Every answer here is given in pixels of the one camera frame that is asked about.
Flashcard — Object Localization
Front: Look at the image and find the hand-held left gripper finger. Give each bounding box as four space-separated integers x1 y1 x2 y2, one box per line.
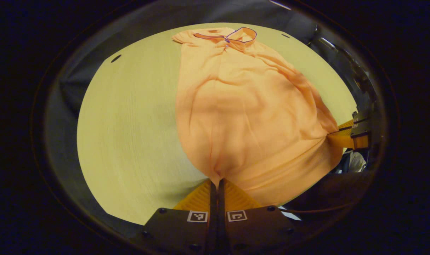
130 179 217 254
218 178 300 254

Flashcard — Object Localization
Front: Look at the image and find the orange T-shirt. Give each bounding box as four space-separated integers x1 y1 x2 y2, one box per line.
172 27 344 208

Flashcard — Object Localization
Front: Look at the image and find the thin cable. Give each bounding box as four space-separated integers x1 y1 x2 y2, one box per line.
279 203 354 214

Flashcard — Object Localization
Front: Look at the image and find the metal frame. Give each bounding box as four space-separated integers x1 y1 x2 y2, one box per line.
309 25 377 114

